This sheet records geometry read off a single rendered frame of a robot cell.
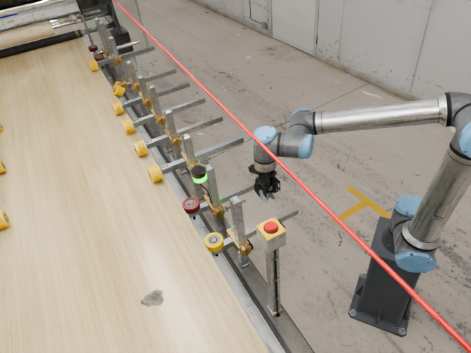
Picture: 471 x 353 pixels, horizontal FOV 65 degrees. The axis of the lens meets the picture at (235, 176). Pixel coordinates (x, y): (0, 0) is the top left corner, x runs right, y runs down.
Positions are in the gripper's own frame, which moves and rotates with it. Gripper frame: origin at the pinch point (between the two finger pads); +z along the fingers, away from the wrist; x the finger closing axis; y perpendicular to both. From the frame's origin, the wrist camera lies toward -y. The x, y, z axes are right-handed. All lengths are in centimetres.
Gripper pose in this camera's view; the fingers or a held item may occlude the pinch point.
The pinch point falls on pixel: (264, 198)
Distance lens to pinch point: 162.2
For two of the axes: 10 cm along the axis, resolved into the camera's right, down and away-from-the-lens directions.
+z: 0.9, 7.4, 6.7
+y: 4.8, 5.5, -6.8
